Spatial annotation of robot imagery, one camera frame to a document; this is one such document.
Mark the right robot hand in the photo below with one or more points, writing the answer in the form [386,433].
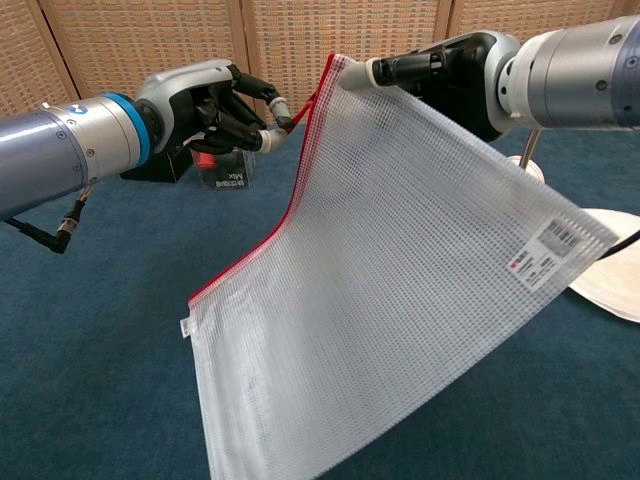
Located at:
[460,75]

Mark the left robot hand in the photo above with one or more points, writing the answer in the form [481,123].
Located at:
[195,100]

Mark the clear mesh zipper pouch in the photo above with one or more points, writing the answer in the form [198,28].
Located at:
[390,260]

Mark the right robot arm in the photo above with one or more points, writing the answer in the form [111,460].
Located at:
[575,75]

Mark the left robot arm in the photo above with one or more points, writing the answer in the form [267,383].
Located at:
[65,150]

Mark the woven wicker folding screen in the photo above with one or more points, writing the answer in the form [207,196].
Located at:
[150,40]

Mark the black cardboard box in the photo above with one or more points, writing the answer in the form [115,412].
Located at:
[160,170]

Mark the clear plastic product box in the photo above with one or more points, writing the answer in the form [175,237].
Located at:
[225,175]

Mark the white printed paper cup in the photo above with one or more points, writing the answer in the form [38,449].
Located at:
[533,170]

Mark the white paper plate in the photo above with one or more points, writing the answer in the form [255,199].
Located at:
[615,290]

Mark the blue table cloth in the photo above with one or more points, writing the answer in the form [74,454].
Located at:
[100,350]

